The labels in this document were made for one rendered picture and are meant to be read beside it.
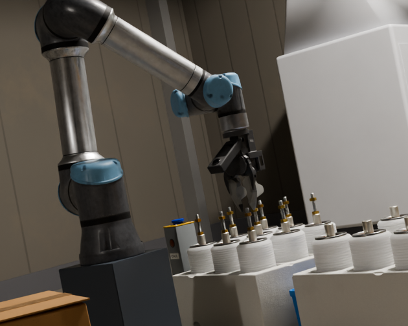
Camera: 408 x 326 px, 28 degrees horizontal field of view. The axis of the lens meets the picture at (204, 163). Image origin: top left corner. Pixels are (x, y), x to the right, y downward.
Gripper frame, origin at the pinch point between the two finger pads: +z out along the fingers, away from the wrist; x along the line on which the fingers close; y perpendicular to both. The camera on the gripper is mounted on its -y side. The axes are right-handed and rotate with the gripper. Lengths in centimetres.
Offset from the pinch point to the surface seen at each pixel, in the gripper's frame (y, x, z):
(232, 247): 0.6, 7.6, 10.4
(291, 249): 8.3, -5.8, 13.8
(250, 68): 251, 173, -71
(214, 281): -4.5, 11.9, 18.3
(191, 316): -1.0, 25.9, 28.3
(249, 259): -4.1, -1.1, 13.4
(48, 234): 102, 214, 5
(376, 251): -13.1, -43.4, 13.0
